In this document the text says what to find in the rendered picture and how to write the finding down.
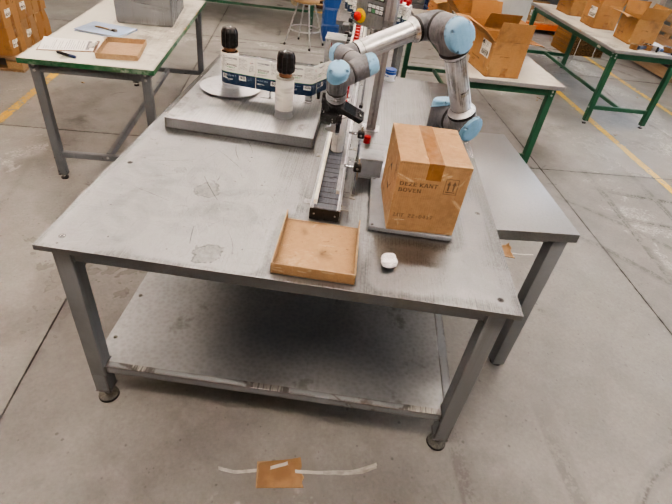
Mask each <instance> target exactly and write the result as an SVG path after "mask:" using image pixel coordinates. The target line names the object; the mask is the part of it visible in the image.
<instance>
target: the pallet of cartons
mask: <svg viewBox="0 0 672 504"><path fill-rule="evenodd" d="M45 8H46V6H45V2H44V0H0V58H5V59H6V64H7V65H1V64H0V70H3V71H13V72H23V73H25V72H26V71H28V70H29V67H28V64H24V63H17V61H16V57H17V56H18V55H20V54H21V53H23V52H25V51H26V50H28V49H29V48H31V47H32V46H34V45H35V44H37V43H38V42H40V41H42V39H43V37H44V36H47V37H48V36H49V35H51V34H52V31H51V27H50V23H49V19H48V16H47V14H46V12H45V10H44V9H45Z"/></svg>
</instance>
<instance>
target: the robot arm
mask: <svg viewBox="0 0 672 504"><path fill-rule="evenodd" d="M474 40H475V28H474V25H473V24H472V23H471V21H469V20H467V19H466V18H464V17H462V16H458V15H455V14H452V13H449V12H446V11H444V10H439V9H436V10H429V11H426V12H422V13H419V14H416V15H413V16H411V17H409V18H408V19H407V21H406V22H403V23H401V24H398V25H395V26H393V27H390V28H387V29H385V30H382V31H379V32H377V33H374V34H372V35H369V36H366V37H364V38H361V39H358V40H356V41H353V42H351V43H348V44H343V43H335V44H334V45H333V46H332V47H331V48H330V51H329V58H330V60H331V61H332V62H331V63H330V64H329V66H328V69H327V75H326V77H327V84H326V93H323V95H322V100H321V103H322V108H321V114H320V123H322V124H327V125H330V124H331V125H330V126H328V127H325V130H326V131H330V132H333V133H335V135H338V134H339V133H340V126H341V123H342V116H343V115H344V116H346V117H348V118H349V119H351V120H353V121H355V122H356V123H358V124H360V123H361V122H363V121H364V114H365V113H364V112H363V111H362V110H360V109H359V108H357V107H355V106H354V105H352V104H350V103H349V102H347V101H346V98H347V90H348V86H350V85H353V84H355V83H357V82H359V81H361V80H364V79H366V78H368V77H371V76H372V75H374V74H376V73H378V71H379V68H380V65H379V60H378V58H377V55H379V54H382V53H384V52H387V51H390V50H392V49H395V48H397V47H400V46H402V45H405V44H407V43H410V42H413V43H418V42H420V41H429V42H432V43H434V44H436V45H437V46H438V52H439V56H440V58H441V59H443V60H444V64H445V72H446V79H447V86H448V93H449V97H444V96H443V97H436V98H434V99H433V101H432V104H431V109H430V113H429V117H428V122H427V126H431V127H435V128H444V129H452V130H457V131H458V134H459V136H460V138H461V140H462V141H470V140H472V139H473V138H475V137H476V136H477V134H478V133H479V132H480V130H481V128H482V124H483V122H482V119H481V118H480V117H479V116H477V115H476V108H475V105H474V104H473V103H471V95H470V85H469V75H468V65H467V54H468V53H469V51H470V48H471V47H472V45H473V43H472V42H473V41H474ZM322 109H323V110H322ZM335 126H336V127H335Z"/></svg>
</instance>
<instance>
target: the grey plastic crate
mask: <svg viewBox="0 0 672 504"><path fill-rule="evenodd" d="M114 7H115V13H116V20H117V22H119V23H128V24H139V25H150V26H161V27H173V26H174V24H175V22H176V20H177V19H178V17H179V15H180V14H181V12H182V10H183V9H184V5H183V0H114Z"/></svg>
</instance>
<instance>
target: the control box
mask: <svg viewBox="0 0 672 504"><path fill-rule="evenodd" d="M368 2H370V3H373V4H377V5H380V6H383V7H384V13H383V17H382V16H379V15H376V14H372V13H369V12H367V7H368ZM399 5H400V0H398V4H397V9H396V15H395V21H394V25H393V26H395V25H396V22H397V17H398V11H399ZM386 6H387V0H385V3H383V2H379V1H376V0H357V4H356V11H359V12H360V13H361V14H362V17H361V19H360V20H359V21H356V20H354V23H356V24H359V25H362V26H365V27H368V28H371V29H374V30H377V31H382V30H383V27H384V22H385V21H384V18H385V12H386Z"/></svg>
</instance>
